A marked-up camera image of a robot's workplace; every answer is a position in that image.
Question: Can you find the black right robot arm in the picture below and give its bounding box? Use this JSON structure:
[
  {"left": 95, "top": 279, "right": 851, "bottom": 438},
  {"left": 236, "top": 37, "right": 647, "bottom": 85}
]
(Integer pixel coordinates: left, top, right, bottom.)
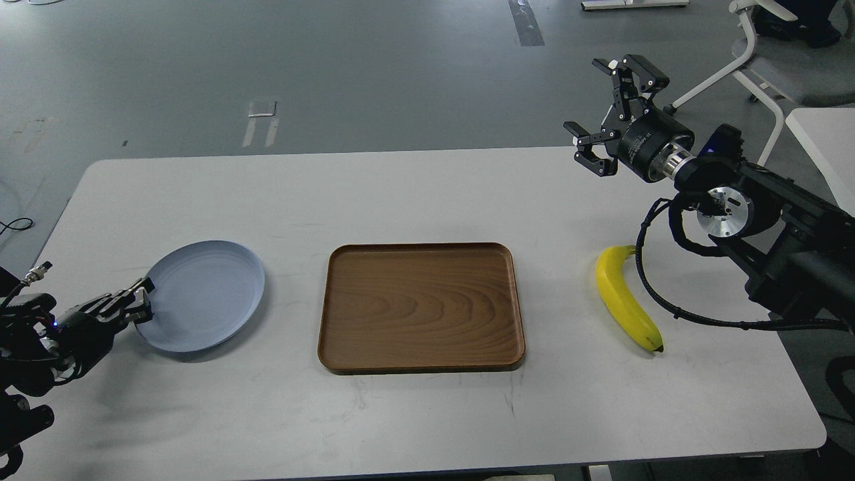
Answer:
[{"left": 564, "top": 55, "right": 854, "bottom": 333}]

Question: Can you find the brown wooden tray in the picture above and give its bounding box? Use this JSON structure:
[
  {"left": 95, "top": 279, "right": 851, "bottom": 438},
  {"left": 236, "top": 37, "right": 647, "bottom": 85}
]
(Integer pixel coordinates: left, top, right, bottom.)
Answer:
[{"left": 317, "top": 243, "right": 526, "bottom": 375}]

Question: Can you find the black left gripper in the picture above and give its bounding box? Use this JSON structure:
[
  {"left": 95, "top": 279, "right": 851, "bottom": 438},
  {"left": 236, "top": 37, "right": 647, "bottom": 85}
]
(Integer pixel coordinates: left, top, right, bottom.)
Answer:
[{"left": 52, "top": 278, "right": 156, "bottom": 375}]

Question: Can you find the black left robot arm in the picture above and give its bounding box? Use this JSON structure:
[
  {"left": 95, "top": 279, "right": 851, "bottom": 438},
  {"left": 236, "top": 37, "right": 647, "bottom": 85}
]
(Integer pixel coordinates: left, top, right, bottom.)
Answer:
[{"left": 1, "top": 262, "right": 155, "bottom": 479}]

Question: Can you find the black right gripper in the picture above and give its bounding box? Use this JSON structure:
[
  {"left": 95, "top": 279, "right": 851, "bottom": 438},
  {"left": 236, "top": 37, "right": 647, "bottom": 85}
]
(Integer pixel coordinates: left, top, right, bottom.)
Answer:
[{"left": 564, "top": 55, "right": 695, "bottom": 183}]

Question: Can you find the light blue plate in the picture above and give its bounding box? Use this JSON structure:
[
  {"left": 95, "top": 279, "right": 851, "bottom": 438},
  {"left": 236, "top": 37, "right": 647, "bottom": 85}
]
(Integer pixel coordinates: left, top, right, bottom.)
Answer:
[{"left": 136, "top": 240, "right": 266, "bottom": 353}]

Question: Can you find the yellow banana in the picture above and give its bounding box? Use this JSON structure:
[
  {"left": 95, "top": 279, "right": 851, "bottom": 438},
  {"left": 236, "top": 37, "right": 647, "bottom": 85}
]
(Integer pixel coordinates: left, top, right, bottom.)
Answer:
[{"left": 594, "top": 245, "right": 665, "bottom": 353}]

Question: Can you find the white office chair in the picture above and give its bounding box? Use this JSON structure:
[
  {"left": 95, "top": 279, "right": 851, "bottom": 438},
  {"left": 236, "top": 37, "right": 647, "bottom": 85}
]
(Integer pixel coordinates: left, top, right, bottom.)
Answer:
[{"left": 663, "top": 1, "right": 854, "bottom": 166}]

